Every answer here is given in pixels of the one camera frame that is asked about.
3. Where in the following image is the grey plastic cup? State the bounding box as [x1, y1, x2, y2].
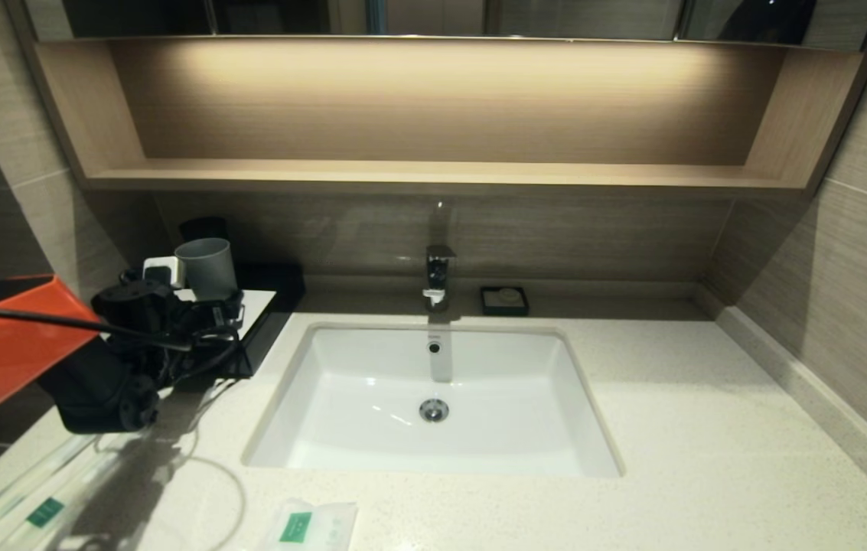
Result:
[175, 237, 240, 302]

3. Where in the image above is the white rectangular board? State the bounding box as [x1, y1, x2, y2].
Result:
[173, 289, 278, 342]

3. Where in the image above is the black amenity tray box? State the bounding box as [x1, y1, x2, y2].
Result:
[173, 264, 308, 380]

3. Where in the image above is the black plastic cup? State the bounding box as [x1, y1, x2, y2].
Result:
[179, 217, 229, 244]

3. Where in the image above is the white ceramic sink basin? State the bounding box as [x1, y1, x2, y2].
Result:
[243, 323, 624, 478]

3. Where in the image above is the chrome faucet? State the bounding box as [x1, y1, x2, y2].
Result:
[422, 245, 458, 315]

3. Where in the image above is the wrapped toothbrush plain packet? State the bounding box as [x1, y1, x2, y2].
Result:
[0, 435, 101, 530]

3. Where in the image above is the wrapped toothbrush green label packet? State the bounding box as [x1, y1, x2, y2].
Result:
[0, 448, 139, 551]

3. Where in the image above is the small sachet green label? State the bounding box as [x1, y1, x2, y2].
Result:
[256, 497, 360, 551]

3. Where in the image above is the black soap dish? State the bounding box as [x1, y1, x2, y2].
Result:
[479, 286, 530, 318]

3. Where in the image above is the mirror cabinet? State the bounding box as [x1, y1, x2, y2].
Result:
[24, 0, 867, 53]

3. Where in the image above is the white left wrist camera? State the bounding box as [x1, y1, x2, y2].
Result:
[143, 256, 186, 291]

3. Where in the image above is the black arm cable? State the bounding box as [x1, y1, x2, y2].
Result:
[0, 305, 244, 383]

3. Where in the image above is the wooden wall shelf niche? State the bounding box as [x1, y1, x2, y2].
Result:
[8, 35, 867, 201]

